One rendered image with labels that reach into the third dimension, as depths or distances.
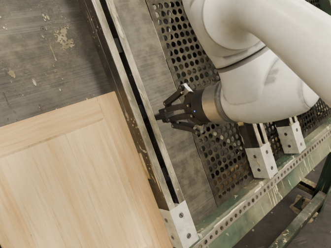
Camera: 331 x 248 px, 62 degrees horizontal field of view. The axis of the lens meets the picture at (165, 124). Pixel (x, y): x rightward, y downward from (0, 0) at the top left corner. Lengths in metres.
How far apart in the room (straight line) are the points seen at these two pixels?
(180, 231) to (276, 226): 1.46
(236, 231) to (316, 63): 0.82
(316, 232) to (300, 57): 2.07
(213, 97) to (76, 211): 0.43
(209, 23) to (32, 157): 0.48
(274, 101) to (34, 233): 0.57
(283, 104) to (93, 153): 0.47
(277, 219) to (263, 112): 1.83
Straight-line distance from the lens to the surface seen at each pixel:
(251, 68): 0.46
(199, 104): 0.58
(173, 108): 0.69
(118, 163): 0.76
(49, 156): 0.70
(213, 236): 0.94
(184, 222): 0.83
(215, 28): 0.41
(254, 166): 1.13
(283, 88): 0.45
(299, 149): 1.29
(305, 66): 0.27
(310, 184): 2.37
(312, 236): 2.26
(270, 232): 2.18
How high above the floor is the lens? 1.62
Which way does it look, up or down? 31 degrees down
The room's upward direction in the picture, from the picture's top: straight up
